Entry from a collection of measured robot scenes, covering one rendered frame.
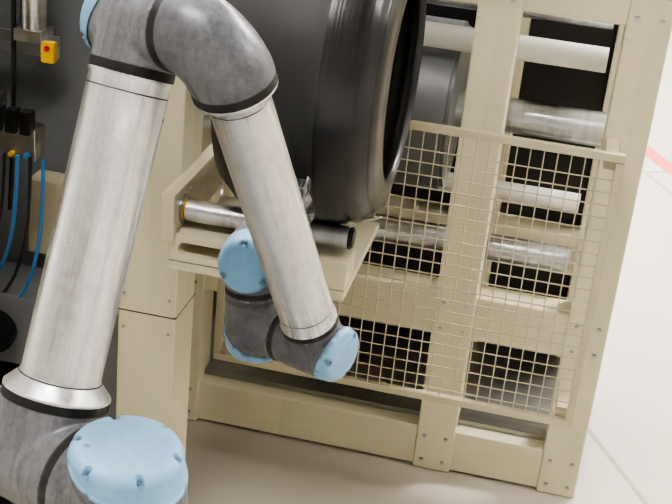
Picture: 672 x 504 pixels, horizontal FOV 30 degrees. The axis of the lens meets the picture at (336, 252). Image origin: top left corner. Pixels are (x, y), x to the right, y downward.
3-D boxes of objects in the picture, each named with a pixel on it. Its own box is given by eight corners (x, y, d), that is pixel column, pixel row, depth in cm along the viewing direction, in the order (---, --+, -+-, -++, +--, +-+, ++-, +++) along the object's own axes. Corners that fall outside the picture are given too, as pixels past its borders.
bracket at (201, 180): (158, 240, 245) (160, 193, 241) (219, 172, 281) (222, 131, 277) (175, 243, 245) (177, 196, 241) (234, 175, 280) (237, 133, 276)
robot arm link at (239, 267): (214, 295, 196) (213, 236, 192) (237, 263, 208) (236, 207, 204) (272, 302, 195) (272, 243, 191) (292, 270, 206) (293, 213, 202)
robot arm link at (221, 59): (270, -20, 155) (373, 354, 199) (197, -34, 162) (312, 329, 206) (210, 30, 149) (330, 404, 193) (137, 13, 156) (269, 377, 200)
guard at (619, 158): (212, 358, 315) (229, 92, 286) (214, 355, 317) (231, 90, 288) (571, 429, 301) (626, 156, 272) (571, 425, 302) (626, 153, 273)
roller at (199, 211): (183, 219, 250) (176, 219, 246) (186, 197, 250) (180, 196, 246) (353, 250, 245) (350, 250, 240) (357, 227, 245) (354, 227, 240)
